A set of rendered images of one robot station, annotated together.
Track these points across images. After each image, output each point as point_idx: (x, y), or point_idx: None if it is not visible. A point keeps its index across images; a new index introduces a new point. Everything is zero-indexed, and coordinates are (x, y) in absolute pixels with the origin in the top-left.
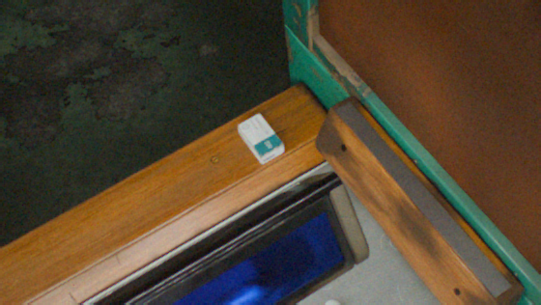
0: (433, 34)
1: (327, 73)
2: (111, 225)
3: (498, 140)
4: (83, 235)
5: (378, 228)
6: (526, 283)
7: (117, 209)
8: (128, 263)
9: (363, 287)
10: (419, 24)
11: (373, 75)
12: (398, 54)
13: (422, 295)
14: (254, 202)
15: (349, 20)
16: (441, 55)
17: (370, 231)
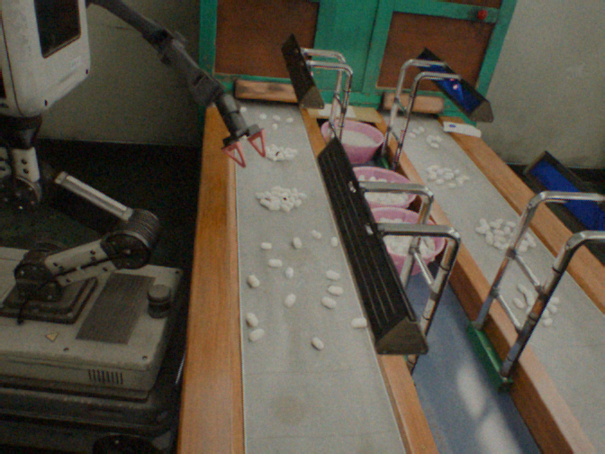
0: (262, 35)
1: (221, 82)
2: (219, 126)
3: None
4: (217, 130)
5: (259, 109)
6: None
7: (214, 124)
8: None
9: (272, 115)
10: (257, 36)
11: (240, 68)
12: (250, 51)
13: (282, 112)
14: None
15: (230, 55)
16: (265, 40)
17: (259, 110)
